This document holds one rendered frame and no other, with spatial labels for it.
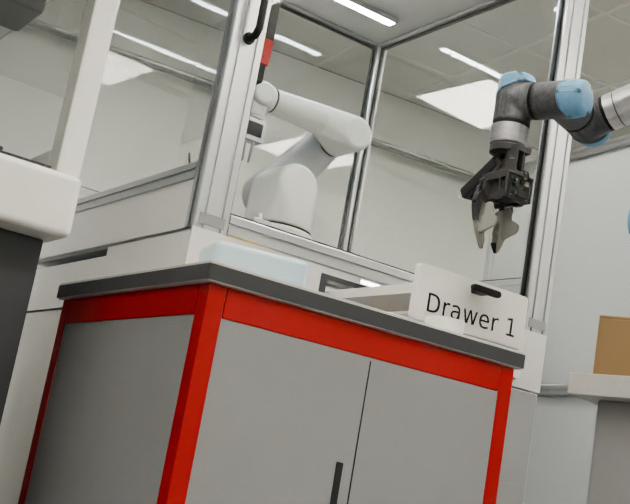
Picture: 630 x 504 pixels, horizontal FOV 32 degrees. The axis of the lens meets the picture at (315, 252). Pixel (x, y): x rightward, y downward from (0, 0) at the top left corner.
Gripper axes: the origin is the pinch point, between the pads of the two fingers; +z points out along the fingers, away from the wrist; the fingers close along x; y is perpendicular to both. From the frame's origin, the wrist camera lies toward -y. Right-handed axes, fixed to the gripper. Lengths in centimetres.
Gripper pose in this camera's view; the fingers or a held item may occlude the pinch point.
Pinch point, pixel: (486, 244)
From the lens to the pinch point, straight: 218.2
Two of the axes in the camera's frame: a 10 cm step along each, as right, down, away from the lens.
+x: 8.1, 2.6, 5.2
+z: -1.7, 9.6, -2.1
